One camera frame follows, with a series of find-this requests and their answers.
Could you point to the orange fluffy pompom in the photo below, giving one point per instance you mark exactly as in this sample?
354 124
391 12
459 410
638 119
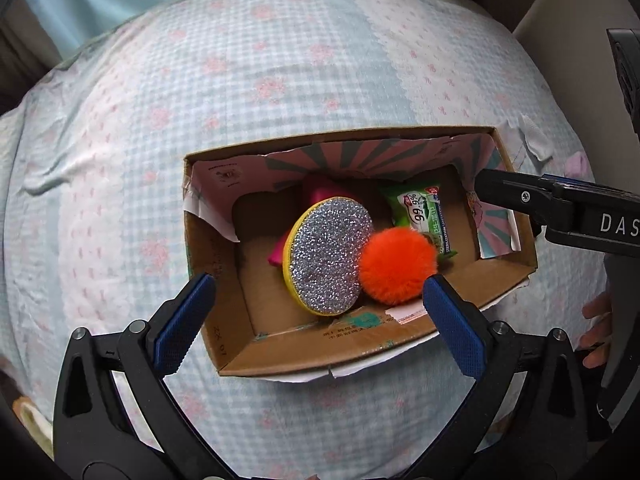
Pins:
395 263

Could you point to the pastel checked floral bedspread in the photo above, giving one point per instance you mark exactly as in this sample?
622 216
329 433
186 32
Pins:
91 200

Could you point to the magenta leather zip pouch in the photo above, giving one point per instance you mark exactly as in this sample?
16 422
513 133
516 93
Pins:
320 194

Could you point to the silver glitter round pad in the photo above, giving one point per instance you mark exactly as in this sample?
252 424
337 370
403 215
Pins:
322 290

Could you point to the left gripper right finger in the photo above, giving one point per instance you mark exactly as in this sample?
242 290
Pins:
524 417

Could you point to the person's hand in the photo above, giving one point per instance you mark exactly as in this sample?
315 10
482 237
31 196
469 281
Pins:
597 340

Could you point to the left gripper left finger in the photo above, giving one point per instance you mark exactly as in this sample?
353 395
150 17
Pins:
114 417

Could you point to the brown cardboard box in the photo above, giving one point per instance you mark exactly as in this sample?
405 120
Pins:
239 201

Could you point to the green wet wipes pack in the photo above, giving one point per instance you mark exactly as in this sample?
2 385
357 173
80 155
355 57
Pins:
418 206

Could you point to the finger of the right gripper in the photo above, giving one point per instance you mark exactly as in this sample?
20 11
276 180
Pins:
575 179
524 193

